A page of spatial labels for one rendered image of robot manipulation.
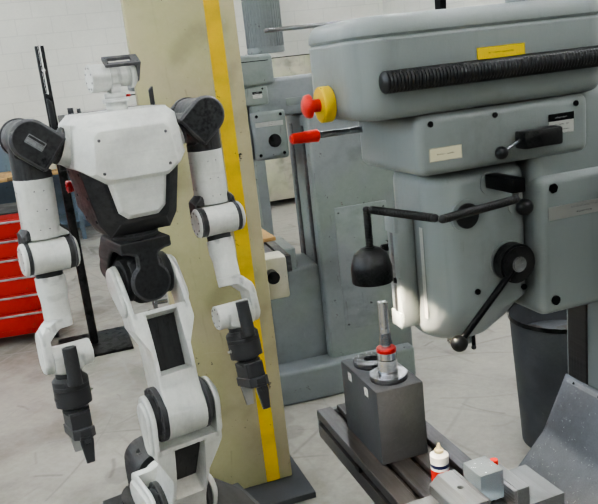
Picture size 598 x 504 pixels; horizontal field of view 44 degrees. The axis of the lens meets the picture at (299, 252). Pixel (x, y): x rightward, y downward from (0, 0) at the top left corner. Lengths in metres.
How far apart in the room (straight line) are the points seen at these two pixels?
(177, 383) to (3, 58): 8.54
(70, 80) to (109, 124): 8.39
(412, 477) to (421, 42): 0.99
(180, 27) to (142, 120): 1.17
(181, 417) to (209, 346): 1.26
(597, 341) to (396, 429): 0.49
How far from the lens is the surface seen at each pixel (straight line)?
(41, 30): 10.22
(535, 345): 3.40
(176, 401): 1.91
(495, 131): 1.29
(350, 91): 1.20
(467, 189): 1.30
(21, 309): 5.89
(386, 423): 1.77
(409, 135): 1.24
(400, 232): 1.34
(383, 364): 1.76
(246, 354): 1.99
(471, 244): 1.32
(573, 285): 1.44
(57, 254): 1.84
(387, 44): 1.18
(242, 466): 3.41
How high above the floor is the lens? 1.84
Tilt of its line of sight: 14 degrees down
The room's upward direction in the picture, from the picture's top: 6 degrees counter-clockwise
